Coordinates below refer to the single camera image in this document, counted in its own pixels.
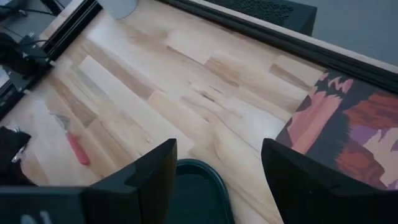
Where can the dark green plastic tray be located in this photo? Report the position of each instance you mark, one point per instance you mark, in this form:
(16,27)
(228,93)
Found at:
(199,199)

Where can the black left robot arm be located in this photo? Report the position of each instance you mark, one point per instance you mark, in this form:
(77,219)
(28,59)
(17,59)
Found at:
(12,59)

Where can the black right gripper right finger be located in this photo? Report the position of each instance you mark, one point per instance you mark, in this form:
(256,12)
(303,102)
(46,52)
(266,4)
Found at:
(311,199)

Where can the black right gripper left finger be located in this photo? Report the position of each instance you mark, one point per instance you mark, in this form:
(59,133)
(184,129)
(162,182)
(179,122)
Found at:
(140,199)

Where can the black floor vent grille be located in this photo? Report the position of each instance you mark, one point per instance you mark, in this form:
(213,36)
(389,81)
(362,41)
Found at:
(264,12)

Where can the colourful landscape mouse pad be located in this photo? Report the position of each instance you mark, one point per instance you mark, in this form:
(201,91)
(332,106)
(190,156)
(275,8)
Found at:
(326,124)

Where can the white cup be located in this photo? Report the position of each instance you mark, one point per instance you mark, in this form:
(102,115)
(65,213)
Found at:
(118,7)

